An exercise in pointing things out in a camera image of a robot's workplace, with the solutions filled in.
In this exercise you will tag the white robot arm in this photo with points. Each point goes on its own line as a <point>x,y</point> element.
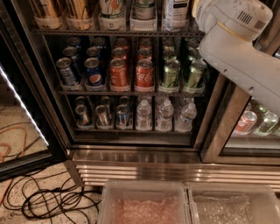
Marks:
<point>230,27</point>

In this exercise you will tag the white label plastic bottle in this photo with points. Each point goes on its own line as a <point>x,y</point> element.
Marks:
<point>175,15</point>

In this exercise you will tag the green orange label bottle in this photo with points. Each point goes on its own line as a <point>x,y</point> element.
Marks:
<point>112,8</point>

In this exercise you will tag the front water bottle middle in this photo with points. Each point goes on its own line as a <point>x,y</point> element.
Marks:
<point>164,116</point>

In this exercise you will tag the water bottle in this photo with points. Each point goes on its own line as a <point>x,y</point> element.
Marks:
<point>184,122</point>
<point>164,116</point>
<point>143,116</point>

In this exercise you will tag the front water bottle left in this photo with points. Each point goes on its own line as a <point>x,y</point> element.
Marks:
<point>143,116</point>

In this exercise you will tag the front water bottle right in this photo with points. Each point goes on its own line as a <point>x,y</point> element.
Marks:
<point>184,122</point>

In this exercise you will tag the steel fridge base grille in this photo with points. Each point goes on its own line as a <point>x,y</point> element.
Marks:
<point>94,167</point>

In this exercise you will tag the open glass fridge door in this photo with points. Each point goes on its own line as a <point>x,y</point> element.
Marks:
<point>24,125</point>

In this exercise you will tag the front green can right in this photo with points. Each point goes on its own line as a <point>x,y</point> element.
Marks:
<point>196,71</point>

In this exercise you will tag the front green can left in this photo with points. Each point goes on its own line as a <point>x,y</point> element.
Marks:
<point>171,73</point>

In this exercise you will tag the front red Coca-Cola can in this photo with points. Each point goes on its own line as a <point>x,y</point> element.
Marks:
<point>144,73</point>

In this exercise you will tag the front orange soda can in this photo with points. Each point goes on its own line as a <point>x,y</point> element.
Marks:
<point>119,73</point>

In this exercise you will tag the gold tall can right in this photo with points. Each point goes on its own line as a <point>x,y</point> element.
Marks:
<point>79,14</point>

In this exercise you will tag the gold tall can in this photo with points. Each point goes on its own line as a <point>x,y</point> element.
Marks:
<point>79,14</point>
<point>47,13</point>

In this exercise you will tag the front blue Pepsi can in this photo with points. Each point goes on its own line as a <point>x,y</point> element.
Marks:
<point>93,71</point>

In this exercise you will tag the orange can behind door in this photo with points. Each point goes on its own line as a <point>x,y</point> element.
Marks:
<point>246,122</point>

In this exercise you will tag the green can behind door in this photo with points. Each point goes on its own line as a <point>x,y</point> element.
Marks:
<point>268,122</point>

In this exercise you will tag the front slim blue can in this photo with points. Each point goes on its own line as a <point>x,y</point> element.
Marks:
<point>122,115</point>

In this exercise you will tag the gold tall can left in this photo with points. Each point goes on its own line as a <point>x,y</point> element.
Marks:
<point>47,13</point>

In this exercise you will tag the front slim can middle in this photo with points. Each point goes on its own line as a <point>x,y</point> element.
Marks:
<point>102,115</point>

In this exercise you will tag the front silver blue can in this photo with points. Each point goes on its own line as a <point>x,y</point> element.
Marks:
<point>67,72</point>

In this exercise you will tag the front slim can left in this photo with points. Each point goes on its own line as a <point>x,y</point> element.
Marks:
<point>83,116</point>

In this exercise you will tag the right clear plastic bin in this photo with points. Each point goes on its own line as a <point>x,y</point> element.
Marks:
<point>233,204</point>

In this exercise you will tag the clear plastic bin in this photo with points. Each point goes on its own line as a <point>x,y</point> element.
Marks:
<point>233,204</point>
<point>143,202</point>

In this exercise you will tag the left clear plastic bin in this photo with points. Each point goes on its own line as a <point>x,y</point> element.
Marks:
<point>143,202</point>

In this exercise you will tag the middle wire shelf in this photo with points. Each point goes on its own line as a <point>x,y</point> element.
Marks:
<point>63,92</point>

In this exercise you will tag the wire shelf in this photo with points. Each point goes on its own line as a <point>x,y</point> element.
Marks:
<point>63,92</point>
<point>118,33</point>

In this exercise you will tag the top wire shelf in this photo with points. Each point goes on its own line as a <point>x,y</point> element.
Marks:
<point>118,33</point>

